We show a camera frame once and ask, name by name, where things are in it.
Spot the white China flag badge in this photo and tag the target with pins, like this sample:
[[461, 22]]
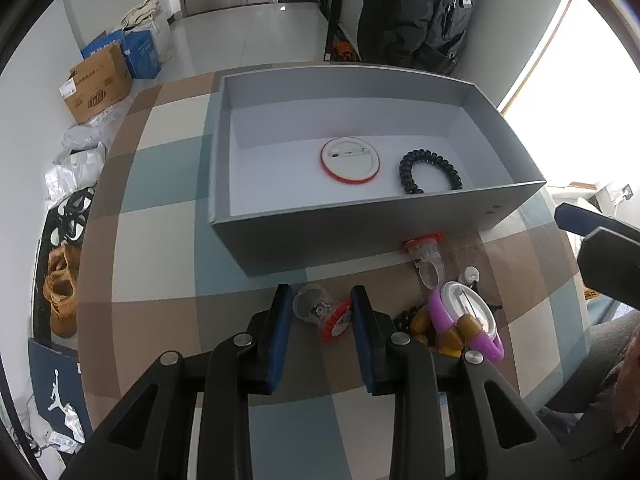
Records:
[[459, 299]]

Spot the checkered tablecloth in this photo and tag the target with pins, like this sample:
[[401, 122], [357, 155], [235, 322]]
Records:
[[173, 335]]

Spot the brown cardboard box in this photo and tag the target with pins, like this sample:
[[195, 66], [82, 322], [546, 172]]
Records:
[[98, 82]]

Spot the beige tote bag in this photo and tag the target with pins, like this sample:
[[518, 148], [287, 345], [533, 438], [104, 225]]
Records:
[[140, 13]]

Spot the grey plastic mailer bag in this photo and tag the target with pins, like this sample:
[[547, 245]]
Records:
[[101, 129]]

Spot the tan boots pair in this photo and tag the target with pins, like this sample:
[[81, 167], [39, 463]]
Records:
[[60, 289]]

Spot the grey open cardboard box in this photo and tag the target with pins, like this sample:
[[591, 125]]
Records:
[[316, 164]]

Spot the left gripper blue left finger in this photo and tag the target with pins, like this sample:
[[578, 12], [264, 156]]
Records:
[[278, 329]]

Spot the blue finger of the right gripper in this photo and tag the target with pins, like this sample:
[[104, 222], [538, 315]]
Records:
[[582, 222]]

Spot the black white sandals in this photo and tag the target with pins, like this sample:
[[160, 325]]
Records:
[[70, 217]]

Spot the black backpack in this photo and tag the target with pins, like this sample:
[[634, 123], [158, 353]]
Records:
[[424, 35]]

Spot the blue cardboard box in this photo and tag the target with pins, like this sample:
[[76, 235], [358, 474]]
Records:
[[138, 49]]

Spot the white plastic bag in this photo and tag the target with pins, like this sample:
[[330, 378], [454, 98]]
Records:
[[71, 172]]

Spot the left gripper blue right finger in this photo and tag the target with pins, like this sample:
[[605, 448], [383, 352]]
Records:
[[370, 329]]

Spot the white round badge red rim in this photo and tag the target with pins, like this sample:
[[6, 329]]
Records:
[[350, 160]]

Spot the navy Jordan shoe box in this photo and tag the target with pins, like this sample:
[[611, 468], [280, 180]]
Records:
[[59, 397]]

